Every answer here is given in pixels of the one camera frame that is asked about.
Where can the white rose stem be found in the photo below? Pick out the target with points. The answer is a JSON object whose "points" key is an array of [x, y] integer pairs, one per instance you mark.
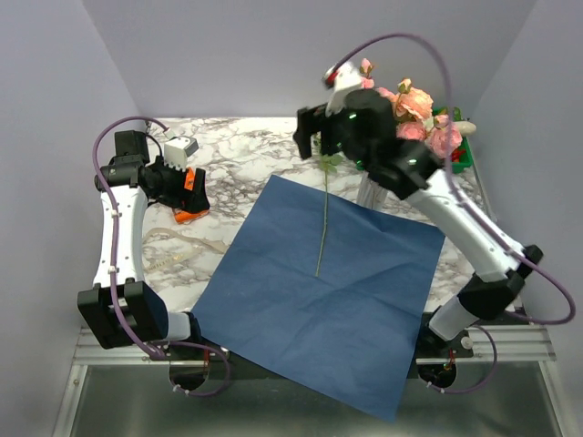
{"points": [[328, 165]]}

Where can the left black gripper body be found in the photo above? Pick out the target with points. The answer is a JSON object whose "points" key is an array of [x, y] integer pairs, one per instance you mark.
{"points": [[168, 184]]}

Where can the black mounting base plate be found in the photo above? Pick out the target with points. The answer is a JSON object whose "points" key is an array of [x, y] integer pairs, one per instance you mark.
{"points": [[183, 359]]}

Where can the white radish toy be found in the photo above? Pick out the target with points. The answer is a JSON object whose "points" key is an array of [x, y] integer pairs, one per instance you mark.
{"points": [[466, 128]]}

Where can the aluminium rail frame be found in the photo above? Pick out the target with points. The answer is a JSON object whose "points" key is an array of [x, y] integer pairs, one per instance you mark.
{"points": [[122, 393]]}

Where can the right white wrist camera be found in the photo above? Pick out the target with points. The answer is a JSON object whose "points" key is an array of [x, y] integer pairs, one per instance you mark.
{"points": [[341, 82]]}

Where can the white ribbed ceramic vase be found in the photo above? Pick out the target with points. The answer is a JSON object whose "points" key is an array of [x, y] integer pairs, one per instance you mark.
{"points": [[370, 194]]}

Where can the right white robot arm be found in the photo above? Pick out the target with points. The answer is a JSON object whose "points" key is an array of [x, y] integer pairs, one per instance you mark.
{"points": [[501, 267]]}

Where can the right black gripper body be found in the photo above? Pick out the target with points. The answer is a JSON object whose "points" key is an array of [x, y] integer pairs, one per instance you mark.
{"points": [[337, 139]]}

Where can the peach rose stem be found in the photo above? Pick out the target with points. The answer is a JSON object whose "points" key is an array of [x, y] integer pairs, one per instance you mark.
{"points": [[411, 103]]}

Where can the pink rose bunch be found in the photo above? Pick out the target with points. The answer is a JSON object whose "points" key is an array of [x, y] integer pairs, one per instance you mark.
{"points": [[437, 132]]}

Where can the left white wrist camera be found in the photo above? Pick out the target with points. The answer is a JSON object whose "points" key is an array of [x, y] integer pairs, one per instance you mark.
{"points": [[177, 151]]}

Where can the orange snack packet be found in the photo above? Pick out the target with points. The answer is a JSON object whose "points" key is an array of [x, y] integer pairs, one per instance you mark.
{"points": [[181, 216]]}

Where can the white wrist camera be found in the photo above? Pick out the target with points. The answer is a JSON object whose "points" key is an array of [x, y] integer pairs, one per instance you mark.
{"points": [[177, 151], [341, 82]]}

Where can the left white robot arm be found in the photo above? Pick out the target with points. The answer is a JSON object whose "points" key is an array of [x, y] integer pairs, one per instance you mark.
{"points": [[121, 309]]}

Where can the green plastic basket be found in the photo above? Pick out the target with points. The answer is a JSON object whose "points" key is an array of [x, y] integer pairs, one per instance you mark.
{"points": [[468, 161]]}

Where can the dark blue wrapping sheet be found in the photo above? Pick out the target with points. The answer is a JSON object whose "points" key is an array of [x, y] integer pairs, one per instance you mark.
{"points": [[348, 334]]}

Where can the red chili peppers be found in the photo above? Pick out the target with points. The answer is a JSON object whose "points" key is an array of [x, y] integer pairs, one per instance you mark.
{"points": [[458, 154]]}

